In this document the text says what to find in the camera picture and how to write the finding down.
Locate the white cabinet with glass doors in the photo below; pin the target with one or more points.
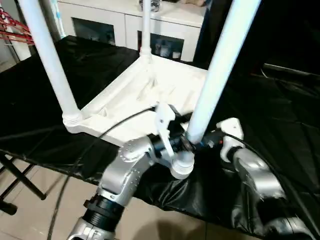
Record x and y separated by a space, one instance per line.
130 20

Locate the black plastic mat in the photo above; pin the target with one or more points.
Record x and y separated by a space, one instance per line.
37 100

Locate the grey curtain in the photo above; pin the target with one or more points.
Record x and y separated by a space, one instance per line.
53 15

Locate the red and white object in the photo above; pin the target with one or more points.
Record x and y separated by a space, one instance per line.
15 26

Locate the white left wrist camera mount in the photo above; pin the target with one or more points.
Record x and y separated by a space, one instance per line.
162 117

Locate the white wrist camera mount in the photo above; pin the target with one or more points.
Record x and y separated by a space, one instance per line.
232 127
162 117

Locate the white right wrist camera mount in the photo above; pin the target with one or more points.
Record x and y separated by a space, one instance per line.
232 127

